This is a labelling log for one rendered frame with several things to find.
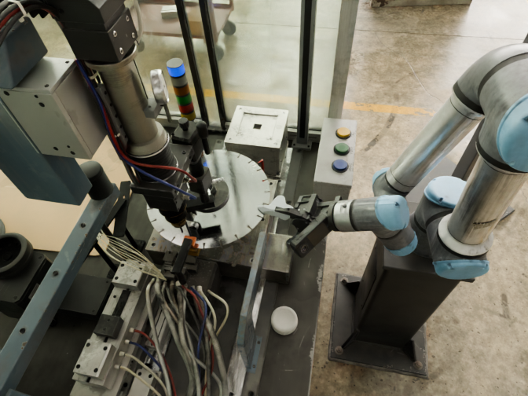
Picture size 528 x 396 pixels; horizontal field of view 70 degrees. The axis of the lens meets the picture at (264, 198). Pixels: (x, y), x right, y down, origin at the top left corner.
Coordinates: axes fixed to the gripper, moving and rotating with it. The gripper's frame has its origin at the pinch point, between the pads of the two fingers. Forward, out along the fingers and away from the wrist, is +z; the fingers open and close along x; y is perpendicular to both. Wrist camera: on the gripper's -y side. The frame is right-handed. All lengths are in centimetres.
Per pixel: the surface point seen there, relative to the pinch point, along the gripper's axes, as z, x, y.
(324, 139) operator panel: -4.5, -1.2, 35.8
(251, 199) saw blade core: 2.0, 8.7, 2.8
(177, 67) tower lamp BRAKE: 15.1, 41.5, 22.8
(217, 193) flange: 8.9, 14.4, 0.6
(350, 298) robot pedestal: 24, -88, 28
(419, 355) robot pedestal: -5, -106, 13
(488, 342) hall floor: -27, -122, 30
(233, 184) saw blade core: 7.6, 12.3, 5.8
